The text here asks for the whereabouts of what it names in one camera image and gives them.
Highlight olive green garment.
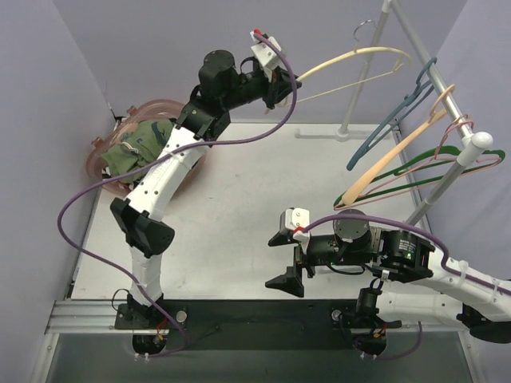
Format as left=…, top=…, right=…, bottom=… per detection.
left=101, top=118, right=176, bottom=178

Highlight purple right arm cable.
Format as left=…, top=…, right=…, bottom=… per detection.
left=303, top=214, right=511, bottom=360

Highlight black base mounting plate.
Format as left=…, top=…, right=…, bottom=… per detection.
left=115, top=298, right=402, bottom=352

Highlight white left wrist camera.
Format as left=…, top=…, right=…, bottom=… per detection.
left=250, top=29, right=283, bottom=81

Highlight teal blue hanger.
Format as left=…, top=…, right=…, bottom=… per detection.
left=346, top=57, right=438, bottom=171

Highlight metal clothes rack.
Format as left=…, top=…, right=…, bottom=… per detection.
left=295, top=0, right=494, bottom=228

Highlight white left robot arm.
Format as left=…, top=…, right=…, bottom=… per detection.
left=110, top=43, right=301, bottom=328

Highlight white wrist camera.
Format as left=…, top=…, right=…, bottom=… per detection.
left=278, top=207, right=311, bottom=244
left=250, top=29, right=283, bottom=81

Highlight aluminium frame rail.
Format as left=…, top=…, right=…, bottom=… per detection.
left=44, top=299, right=121, bottom=334

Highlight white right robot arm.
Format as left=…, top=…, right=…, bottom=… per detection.
left=265, top=207, right=510, bottom=348

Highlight beige wooden hanger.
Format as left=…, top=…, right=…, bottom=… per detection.
left=341, top=83, right=457, bottom=207

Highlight cream plastic hanger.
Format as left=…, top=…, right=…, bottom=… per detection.
left=279, top=20, right=413, bottom=105

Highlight green plastic hanger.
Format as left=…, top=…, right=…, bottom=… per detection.
left=355, top=145, right=506, bottom=202

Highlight pink translucent plastic basket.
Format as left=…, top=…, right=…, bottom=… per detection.
left=85, top=99, right=184, bottom=182

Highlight pink wire hanger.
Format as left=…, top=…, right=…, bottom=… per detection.
left=333, top=114, right=502, bottom=211

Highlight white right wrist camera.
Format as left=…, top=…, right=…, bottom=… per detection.
left=278, top=207, right=311, bottom=244

